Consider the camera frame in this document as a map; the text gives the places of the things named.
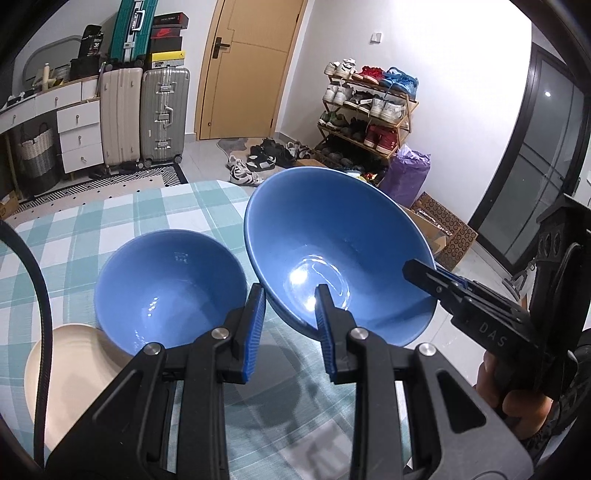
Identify woven laundry basket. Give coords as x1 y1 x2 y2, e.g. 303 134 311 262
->
17 124 56 185

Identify black paper bag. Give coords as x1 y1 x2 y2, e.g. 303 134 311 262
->
69 24 103 79

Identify dark glass door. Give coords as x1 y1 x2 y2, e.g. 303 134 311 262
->
468 41 591 268

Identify wooden shoe rack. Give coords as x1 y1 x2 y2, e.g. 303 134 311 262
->
316 76 419 174

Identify black cable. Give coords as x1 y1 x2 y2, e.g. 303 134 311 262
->
0 220 51 467

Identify patterned floor rug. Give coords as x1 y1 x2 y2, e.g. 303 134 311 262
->
0 164 188 227

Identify printed cardboard box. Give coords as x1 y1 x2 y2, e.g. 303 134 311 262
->
399 191 478 273

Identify teal plaid tablecloth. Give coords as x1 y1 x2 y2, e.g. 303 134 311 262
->
0 180 416 480

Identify wooden door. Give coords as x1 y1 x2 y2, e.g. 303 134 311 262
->
194 0 308 141

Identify silver suitcase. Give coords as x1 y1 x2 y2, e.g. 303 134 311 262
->
140 68 191 168

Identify small open cardboard box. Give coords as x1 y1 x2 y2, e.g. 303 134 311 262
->
0 191 20 220

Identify white dresser desk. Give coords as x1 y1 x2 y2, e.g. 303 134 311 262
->
0 76 105 174

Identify person's right hand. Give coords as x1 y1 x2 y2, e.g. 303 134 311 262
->
475 353 553 439

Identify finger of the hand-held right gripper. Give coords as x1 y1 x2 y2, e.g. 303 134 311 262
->
436 269 532 319
403 259 541 356

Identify beige suitcase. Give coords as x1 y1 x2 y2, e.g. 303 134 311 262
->
99 67 144 168

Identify yellow black shoe box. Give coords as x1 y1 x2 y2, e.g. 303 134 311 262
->
150 51 185 70

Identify wide blue ceramic bowl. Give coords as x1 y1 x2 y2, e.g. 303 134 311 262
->
244 167 438 348

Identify oval grey mirror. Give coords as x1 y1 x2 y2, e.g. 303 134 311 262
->
21 38 81 86

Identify rows of racked shoes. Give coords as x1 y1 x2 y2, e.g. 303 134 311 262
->
321 59 420 169

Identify pile of shoes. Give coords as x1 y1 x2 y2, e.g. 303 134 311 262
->
226 137 319 185

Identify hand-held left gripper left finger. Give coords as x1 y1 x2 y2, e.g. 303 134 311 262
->
46 284 267 480

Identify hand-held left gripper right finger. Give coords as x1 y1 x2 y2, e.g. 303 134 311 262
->
315 285 532 480

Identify teal suitcase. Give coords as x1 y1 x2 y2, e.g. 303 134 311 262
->
108 0 158 65

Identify purple bag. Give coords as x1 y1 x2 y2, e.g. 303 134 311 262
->
379 144 431 208

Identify cream plate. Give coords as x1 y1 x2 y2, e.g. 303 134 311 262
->
24 323 134 450

